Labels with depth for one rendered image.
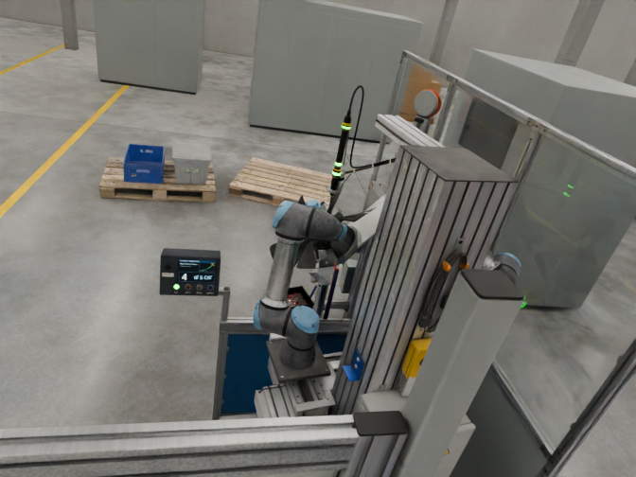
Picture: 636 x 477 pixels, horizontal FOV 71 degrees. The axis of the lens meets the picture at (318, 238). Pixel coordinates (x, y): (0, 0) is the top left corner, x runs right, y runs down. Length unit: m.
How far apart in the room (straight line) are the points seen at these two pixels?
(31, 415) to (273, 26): 6.16
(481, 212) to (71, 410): 2.59
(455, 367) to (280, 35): 7.34
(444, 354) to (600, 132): 3.74
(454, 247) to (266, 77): 6.65
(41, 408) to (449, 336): 2.91
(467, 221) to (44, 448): 1.11
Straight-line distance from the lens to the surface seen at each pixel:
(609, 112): 4.12
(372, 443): 0.55
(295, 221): 1.66
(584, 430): 1.97
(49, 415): 3.17
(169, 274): 2.10
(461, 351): 0.46
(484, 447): 2.49
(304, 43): 7.71
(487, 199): 1.32
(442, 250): 1.34
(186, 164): 5.19
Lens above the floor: 2.42
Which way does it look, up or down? 30 degrees down
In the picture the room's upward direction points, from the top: 11 degrees clockwise
